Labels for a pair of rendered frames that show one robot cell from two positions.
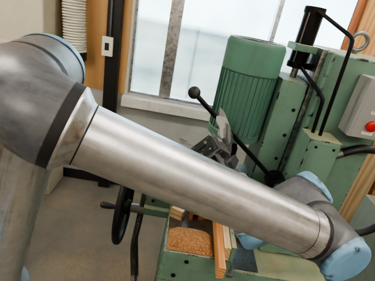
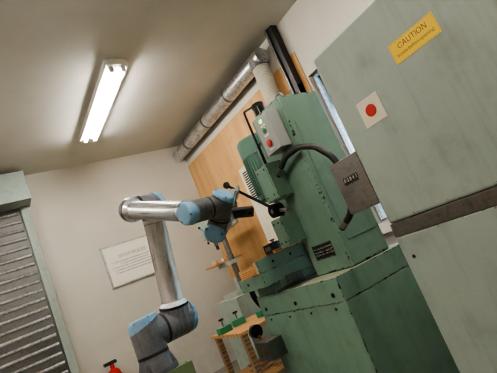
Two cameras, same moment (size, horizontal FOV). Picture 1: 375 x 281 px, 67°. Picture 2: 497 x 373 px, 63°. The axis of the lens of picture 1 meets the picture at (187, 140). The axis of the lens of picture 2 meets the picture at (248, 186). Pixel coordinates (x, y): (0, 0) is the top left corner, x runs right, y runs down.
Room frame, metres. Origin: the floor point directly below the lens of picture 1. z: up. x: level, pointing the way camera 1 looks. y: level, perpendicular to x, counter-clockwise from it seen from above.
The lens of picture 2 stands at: (-0.20, -1.74, 0.96)
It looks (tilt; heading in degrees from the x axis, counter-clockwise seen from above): 10 degrees up; 58
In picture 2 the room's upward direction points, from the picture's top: 23 degrees counter-clockwise
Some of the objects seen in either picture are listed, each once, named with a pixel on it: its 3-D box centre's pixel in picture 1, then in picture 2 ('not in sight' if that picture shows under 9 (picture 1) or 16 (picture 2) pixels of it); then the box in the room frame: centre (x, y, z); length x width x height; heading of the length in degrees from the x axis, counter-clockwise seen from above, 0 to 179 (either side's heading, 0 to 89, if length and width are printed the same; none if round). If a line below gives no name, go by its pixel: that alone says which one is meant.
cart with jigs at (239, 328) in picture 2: not in sight; (267, 343); (1.31, 1.37, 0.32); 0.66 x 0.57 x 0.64; 1
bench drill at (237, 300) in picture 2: not in sight; (242, 283); (1.67, 2.13, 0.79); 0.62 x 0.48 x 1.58; 95
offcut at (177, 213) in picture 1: (178, 211); not in sight; (0.79, -0.02, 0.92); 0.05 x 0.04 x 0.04; 74
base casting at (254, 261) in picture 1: (235, 235); (331, 280); (0.91, -0.27, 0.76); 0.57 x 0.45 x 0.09; 93
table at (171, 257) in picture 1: (185, 199); (296, 263); (0.93, -0.04, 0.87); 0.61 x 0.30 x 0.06; 3
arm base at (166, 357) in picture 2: not in sight; (156, 363); (0.24, 0.36, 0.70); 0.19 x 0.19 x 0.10
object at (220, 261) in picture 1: (215, 211); (288, 255); (0.84, -0.15, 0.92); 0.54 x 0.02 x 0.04; 3
